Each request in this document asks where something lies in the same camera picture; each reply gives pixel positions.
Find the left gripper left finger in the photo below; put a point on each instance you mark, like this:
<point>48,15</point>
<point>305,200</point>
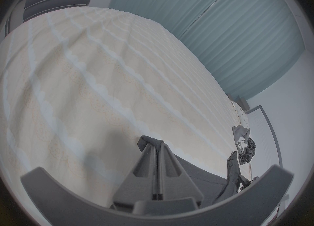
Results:
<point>142,183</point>

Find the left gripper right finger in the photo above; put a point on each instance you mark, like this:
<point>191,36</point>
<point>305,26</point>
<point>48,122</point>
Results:
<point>176,183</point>

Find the pile of clothes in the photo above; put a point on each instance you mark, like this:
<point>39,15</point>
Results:
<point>247,151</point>

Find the white printed pillow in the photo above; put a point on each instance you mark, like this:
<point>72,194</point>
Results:
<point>241,114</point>

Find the black T-shirt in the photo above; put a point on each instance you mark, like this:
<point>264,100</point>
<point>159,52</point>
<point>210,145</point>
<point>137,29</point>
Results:
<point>208,178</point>

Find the bed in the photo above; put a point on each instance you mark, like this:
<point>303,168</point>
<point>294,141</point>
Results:
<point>110,73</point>

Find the grey bedside table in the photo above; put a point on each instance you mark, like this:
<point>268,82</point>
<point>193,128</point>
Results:
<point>239,101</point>

